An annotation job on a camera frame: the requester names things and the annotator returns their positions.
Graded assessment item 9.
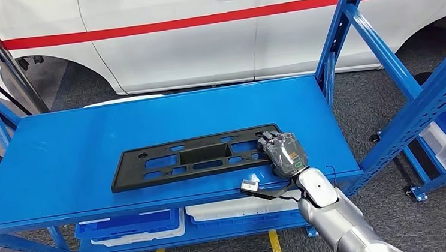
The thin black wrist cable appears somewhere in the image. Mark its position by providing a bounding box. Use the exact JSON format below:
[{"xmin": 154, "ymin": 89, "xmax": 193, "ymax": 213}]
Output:
[{"xmin": 326, "ymin": 164, "xmax": 339, "ymax": 189}]

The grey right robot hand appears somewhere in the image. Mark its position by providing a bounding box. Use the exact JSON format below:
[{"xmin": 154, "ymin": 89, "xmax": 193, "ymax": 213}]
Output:
[{"xmin": 256, "ymin": 128, "xmax": 311, "ymax": 181}]

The white flat panel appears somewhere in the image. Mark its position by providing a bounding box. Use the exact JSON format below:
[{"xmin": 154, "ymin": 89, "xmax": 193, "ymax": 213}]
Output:
[{"xmin": 83, "ymin": 94, "xmax": 165, "ymax": 109}]

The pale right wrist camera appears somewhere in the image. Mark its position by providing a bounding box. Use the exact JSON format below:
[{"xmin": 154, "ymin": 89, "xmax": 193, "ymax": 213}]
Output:
[{"xmin": 240, "ymin": 179, "xmax": 261, "ymax": 194}]

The white car red stripe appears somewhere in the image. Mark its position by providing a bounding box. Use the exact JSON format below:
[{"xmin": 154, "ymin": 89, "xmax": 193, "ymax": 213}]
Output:
[{"xmin": 0, "ymin": 0, "xmax": 446, "ymax": 106}]

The blue steel shelf rack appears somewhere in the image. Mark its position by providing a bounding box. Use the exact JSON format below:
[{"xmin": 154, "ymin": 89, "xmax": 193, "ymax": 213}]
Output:
[{"xmin": 0, "ymin": 0, "xmax": 446, "ymax": 252}]

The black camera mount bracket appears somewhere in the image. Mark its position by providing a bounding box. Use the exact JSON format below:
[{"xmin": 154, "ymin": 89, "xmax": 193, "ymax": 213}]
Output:
[{"xmin": 240, "ymin": 181, "xmax": 302, "ymax": 204}]

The black plastic panel part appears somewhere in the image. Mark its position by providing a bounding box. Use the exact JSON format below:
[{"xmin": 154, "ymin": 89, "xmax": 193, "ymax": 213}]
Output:
[{"xmin": 107, "ymin": 122, "xmax": 285, "ymax": 194}]

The blue wheeled shelf rack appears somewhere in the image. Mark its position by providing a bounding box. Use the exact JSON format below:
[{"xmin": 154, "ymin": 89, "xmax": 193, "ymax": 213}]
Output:
[{"xmin": 397, "ymin": 83, "xmax": 446, "ymax": 203}]

